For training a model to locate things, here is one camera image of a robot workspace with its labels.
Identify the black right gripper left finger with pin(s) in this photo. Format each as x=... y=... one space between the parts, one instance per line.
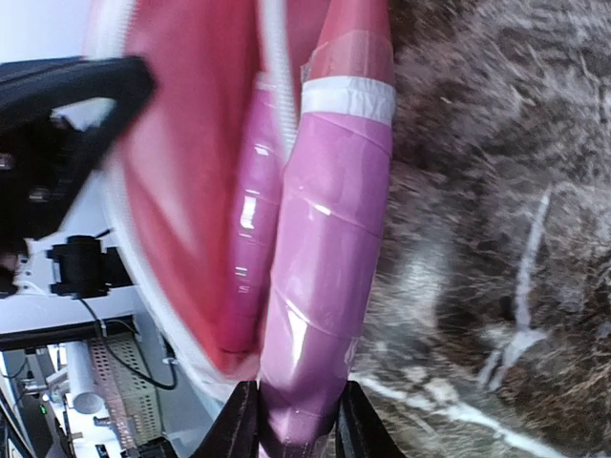
x=234 y=433

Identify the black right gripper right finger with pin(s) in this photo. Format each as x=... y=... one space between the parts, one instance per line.
x=359 y=432

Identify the pink racket cover bag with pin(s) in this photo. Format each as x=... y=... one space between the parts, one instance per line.
x=172 y=176

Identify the pink-handled badminton racket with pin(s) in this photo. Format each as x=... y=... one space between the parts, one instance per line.
x=253 y=223
x=338 y=136

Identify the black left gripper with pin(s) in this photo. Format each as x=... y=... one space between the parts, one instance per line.
x=45 y=160

